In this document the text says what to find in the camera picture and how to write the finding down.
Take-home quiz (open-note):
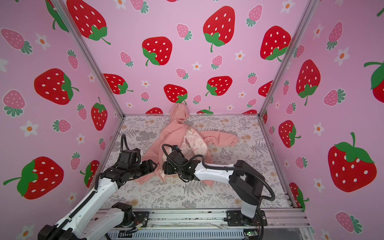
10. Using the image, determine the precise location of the aluminium corner post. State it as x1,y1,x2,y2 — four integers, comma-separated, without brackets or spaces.
52,0,125,119
259,0,320,119

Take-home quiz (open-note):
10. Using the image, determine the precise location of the left aluminium corner post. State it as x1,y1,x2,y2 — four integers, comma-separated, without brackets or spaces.
52,0,125,119

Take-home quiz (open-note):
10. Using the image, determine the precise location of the right aluminium corner post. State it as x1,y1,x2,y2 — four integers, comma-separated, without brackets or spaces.
259,0,320,119

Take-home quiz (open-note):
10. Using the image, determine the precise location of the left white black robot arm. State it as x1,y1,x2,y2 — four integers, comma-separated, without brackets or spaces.
38,149,158,240

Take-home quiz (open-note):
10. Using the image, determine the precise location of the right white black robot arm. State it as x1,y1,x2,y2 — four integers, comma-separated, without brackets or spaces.
162,144,276,219

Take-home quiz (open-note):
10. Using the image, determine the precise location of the pink hooded zip jacket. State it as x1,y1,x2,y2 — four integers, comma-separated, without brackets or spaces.
135,104,239,185

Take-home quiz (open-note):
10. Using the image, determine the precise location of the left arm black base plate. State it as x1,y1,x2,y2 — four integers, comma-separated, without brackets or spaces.
119,211,150,229

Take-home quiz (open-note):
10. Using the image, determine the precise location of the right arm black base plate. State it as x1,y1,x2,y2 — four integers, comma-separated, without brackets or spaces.
224,210,268,227

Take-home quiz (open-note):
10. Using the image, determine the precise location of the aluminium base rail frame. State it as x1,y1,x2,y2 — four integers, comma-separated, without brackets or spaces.
90,208,316,240

